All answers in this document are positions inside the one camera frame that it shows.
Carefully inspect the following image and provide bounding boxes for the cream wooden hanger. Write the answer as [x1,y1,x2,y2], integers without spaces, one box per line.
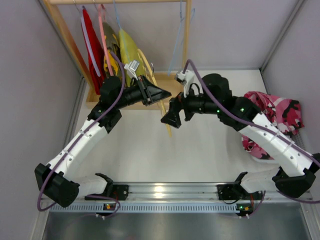
[136,48,173,138]

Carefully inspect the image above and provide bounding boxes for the pink black patterned trousers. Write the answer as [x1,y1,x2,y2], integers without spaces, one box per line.
[241,91,304,164]

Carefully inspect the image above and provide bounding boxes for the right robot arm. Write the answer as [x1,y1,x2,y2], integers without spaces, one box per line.
[161,71,320,199]

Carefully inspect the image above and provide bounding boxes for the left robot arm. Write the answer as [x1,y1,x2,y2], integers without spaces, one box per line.
[34,75,172,208]

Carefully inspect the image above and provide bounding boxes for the lime green trousers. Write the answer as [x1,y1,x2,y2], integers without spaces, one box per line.
[119,28,145,76]

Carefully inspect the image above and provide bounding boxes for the camouflage yellow green trousers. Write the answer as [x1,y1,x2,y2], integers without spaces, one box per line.
[102,22,122,79]

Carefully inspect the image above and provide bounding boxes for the red trousers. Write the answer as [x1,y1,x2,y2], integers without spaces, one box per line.
[83,9,106,95]

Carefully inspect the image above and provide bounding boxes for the pink hanger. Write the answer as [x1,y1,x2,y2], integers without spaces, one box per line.
[97,3,114,76]

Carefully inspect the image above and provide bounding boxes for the white lavender hanger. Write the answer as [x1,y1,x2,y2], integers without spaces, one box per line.
[80,6,101,77]

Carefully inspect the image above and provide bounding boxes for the wooden clothes rack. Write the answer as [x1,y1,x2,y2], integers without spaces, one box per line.
[40,0,192,110]

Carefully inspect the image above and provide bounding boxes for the white plastic basket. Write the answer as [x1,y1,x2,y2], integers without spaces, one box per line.
[250,131,307,164]

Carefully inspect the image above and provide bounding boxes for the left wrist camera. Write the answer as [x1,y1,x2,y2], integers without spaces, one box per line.
[124,60,140,80]

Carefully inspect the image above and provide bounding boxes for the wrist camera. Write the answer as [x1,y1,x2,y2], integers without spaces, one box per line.
[176,70,195,98]
[124,60,140,80]

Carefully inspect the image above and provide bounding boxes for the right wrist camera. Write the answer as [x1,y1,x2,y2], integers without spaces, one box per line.
[176,70,195,98]

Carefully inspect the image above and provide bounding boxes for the aluminium mounting rail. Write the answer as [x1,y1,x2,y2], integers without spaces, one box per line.
[74,180,313,202]

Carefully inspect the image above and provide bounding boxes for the slotted cable duct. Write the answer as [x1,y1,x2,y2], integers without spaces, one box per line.
[50,202,250,214]

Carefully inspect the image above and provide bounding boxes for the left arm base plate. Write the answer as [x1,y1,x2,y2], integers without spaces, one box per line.
[109,184,129,201]

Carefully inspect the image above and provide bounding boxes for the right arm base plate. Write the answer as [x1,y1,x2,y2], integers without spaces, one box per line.
[217,184,239,202]

